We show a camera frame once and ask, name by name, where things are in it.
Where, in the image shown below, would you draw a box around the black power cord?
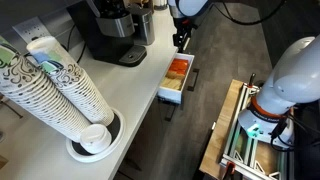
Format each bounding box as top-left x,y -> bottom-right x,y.
66,24 -> 88,65

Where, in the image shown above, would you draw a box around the black base cables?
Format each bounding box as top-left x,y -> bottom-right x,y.
269,111 -> 320,153

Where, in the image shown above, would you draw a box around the black coffee machine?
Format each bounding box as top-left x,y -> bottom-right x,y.
66,0 -> 148,68

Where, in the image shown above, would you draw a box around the white wall outlet plate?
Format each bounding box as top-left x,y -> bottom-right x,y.
12,16 -> 52,45

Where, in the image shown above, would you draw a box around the black cabinet handle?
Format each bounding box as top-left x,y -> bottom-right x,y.
164,103 -> 177,123

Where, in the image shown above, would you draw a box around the orange packets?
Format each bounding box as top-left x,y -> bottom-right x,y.
169,58 -> 190,73

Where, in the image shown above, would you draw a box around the black clamp handle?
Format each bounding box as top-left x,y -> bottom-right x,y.
248,72 -> 257,88

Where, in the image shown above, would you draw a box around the tan packets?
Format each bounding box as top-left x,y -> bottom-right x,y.
160,70 -> 185,91

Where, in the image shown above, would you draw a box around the silver water tank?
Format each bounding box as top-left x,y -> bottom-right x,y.
127,4 -> 156,47

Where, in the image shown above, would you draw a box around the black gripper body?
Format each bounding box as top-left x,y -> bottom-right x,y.
172,16 -> 198,40

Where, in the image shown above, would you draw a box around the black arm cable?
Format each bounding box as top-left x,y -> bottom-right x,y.
212,0 -> 288,26

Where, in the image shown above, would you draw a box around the white cup lid stack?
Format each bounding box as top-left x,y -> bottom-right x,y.
79,123 -> 113,155

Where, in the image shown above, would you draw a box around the black drawer handle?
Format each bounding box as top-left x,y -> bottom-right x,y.
186,68 -> 201,93

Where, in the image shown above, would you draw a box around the red clamp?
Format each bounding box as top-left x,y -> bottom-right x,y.
222,161 -> 237,180

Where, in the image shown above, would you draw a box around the white round counter ring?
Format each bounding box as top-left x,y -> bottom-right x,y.
65,107 -> 127,164

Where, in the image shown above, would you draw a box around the short patterned paper cup stack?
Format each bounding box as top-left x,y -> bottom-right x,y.
26,35 -> 116,127

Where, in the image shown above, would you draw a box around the wooden platform board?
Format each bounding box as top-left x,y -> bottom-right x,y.
199,78 -> 245,180

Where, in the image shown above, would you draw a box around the white open drawer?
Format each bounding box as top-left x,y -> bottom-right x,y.
157,52 -> 196,105

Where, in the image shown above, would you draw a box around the tall patterned paper cup stack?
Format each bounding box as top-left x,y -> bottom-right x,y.
0,35 -> 92,143

